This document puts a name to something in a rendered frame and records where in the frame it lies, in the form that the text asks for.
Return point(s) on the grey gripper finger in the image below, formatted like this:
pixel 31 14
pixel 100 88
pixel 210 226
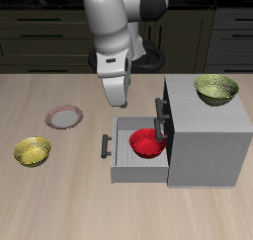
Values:
pixel 124 104

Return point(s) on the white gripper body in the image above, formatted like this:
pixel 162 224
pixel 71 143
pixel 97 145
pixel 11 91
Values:
pixel 114 91

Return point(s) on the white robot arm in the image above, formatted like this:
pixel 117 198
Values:
pixel 108 16

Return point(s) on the red bowl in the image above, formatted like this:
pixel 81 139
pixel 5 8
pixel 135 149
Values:
pixel 147 144

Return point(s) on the white plate with red rim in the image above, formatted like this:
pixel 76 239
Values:
pixel 64 117

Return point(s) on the green bowl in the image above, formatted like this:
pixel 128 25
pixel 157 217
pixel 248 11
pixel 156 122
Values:
pixel 215 87

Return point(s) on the yellow bowl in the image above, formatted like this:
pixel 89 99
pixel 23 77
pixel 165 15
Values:
pixel 32 151

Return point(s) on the grey cabinet drawer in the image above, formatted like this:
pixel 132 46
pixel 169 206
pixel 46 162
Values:
pixel 138 171

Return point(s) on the dark brown kitchen cupboards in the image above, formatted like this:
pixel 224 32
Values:
pixel 46 36

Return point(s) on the grey wooden cabinet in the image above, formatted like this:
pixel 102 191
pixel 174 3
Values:
pixel 206 145

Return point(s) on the dark grey kitchen cupboards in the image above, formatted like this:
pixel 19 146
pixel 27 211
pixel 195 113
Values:
pixel 230 40

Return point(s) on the flat black base plate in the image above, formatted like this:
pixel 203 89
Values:
pixel 153 58

